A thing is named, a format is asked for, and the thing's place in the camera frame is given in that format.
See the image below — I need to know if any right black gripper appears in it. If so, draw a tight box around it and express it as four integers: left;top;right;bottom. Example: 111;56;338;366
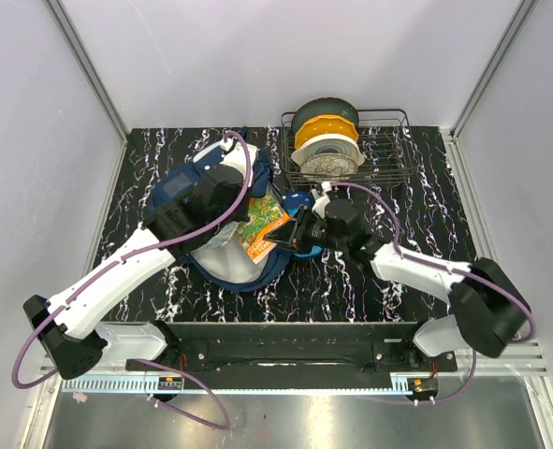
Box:
264;204;347;254

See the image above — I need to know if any orange yellow paperback book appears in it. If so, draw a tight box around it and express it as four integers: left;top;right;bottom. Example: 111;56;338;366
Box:
235;193;289;265

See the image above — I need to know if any blue dinosaur pencil case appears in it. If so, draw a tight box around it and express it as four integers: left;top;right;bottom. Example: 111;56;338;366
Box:
282;191;323;259

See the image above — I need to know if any navy blue student backpack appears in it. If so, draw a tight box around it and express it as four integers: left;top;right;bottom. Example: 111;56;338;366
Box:
148;140;291;293

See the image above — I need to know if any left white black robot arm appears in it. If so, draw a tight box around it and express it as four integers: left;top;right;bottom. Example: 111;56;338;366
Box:
23;164;253;380

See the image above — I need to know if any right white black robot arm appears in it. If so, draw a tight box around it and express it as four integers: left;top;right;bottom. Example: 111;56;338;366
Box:
265;199;531;371

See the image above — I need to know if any patterned beige plate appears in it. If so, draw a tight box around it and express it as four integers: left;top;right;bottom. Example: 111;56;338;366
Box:
300;153;358;181

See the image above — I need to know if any orange yellow plate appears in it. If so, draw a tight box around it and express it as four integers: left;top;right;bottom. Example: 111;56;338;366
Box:
294;114;358;150

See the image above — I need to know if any dark green plate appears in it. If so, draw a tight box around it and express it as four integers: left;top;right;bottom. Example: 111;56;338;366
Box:
291;97;359;133

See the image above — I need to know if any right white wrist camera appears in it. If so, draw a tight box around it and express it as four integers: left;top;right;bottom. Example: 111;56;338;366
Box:
311;181;332;219

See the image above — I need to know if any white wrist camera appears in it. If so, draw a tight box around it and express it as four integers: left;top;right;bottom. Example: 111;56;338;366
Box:
219;138;257;177
311;181;332;219

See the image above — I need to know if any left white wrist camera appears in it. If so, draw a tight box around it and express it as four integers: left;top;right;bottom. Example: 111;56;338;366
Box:
219;138;257;177

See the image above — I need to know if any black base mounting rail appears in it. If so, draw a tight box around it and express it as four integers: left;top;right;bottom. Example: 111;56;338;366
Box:
153;323;458;392

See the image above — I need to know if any black wire dish rack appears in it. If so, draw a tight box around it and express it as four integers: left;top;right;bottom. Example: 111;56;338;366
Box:
279;109;416;190

